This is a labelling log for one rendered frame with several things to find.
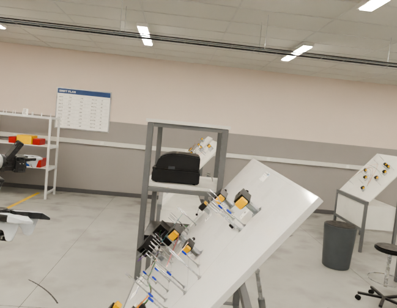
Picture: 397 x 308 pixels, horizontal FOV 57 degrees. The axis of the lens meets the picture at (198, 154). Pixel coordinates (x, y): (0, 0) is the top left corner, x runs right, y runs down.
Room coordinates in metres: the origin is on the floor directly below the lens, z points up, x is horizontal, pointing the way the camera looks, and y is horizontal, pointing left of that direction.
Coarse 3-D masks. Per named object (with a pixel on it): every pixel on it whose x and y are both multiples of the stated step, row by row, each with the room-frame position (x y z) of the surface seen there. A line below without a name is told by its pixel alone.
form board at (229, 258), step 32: (256, 160) 1.98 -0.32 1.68; (256, 192) 1.46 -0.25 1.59; (288, 192) 1.15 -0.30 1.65; (224, 224) 1.47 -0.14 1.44; (256, 224) 1.16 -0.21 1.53; (288, 224) 0.95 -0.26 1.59; (192, 256) 1.50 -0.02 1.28; (224, 256) 1.17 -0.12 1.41; (256, 256) 0.96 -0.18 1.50; (160, 288) 1.51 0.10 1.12; (192, 288) 1.17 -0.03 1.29; (224, 288) 0.96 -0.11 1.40
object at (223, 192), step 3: (222, 189) 1.61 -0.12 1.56; (225, 189) 1.67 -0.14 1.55; (219, 192) 1.58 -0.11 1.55; (222, 192) 1.59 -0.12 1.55; (225, 192) 1.61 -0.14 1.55; (219, 195) 1.58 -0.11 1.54; (222, 195) 1.57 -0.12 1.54; (225, 195) 1.59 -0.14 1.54; (225, 198) 1.57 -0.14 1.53; (225, 201) 1.61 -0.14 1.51; (228, 201) 1.59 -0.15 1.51; (228, 204) 1.61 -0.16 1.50; (231, 204) 1.59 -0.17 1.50; (234, 204) 1.59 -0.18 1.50; (231, 207) 1.60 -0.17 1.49
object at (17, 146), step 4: (16, 144) 1.83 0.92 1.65; (20, 144) 1.84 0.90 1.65; (12, 148) 1.83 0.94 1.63; (16, 148) 1.83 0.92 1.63; (20, 148) 1.84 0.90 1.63; (8, 152) 1.83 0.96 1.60; (12, 152) 1.82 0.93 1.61; (16, 152) 1.83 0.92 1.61; (8, 156) 1.81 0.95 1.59; (12, 156) 1.82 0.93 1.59; (8, 160) 1.81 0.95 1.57
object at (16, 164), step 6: (18, 156) 1.85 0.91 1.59; (24, 156) 1.87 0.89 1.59; (6, 162) 1.82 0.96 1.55; (12, 162) 1.84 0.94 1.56; (18, 162) 1.84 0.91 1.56; (24, 162) 1.87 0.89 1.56; (0, 168) 1.82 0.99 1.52; (6, 168) 1.82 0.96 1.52; (12, 168) 1.84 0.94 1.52; (18, 168) 1.85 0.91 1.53; (24, 168) 1.87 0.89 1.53
